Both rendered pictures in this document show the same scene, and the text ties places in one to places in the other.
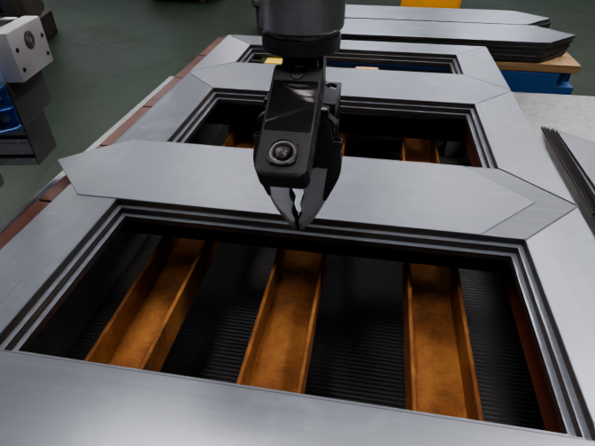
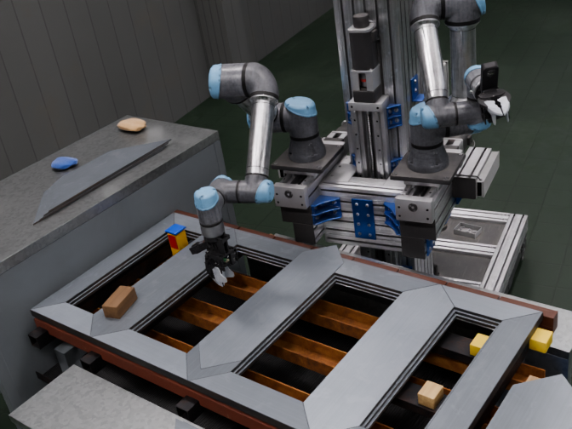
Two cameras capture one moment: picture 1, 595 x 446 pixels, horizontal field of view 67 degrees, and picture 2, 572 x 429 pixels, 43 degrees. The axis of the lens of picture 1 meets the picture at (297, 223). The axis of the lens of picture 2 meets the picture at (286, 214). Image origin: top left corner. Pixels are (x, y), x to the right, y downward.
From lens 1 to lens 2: 2.58 m
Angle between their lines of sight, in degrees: 94
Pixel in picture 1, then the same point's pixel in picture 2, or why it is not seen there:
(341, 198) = (248, 314)
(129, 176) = (307, 262)
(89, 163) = (326, 252)
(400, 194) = (237, 331)
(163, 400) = (197, 269)
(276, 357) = not seen: hidden behind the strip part
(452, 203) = (220, 343)
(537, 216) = (193, 364)
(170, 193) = (286, 272)
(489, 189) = (219, 359)
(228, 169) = (294, 288)
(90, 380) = not seen: hidden behind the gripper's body
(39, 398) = not seen: hidden behind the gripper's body
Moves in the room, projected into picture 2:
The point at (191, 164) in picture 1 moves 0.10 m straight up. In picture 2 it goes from (306, 278) to (302, 254)
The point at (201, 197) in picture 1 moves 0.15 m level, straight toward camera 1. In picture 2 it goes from (277, 279) to (236, 278)
